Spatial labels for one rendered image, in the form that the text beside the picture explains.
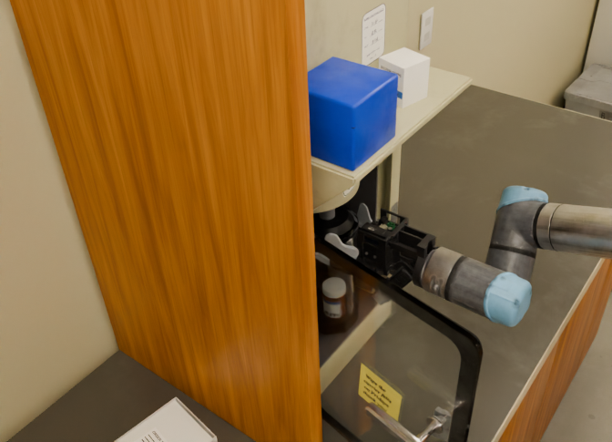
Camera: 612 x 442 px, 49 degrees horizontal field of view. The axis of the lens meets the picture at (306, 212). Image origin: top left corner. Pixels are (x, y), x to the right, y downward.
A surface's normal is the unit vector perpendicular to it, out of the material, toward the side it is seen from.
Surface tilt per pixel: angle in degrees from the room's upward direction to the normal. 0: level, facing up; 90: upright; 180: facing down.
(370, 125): 90
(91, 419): 0
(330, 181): 90
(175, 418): 0
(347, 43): 90
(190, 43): 90
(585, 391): 0
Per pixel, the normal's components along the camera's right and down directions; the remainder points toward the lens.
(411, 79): 0.62, 0.46
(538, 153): -0.06, -0.78
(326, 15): 0.80, 0.34
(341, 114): -0.60, 0.50
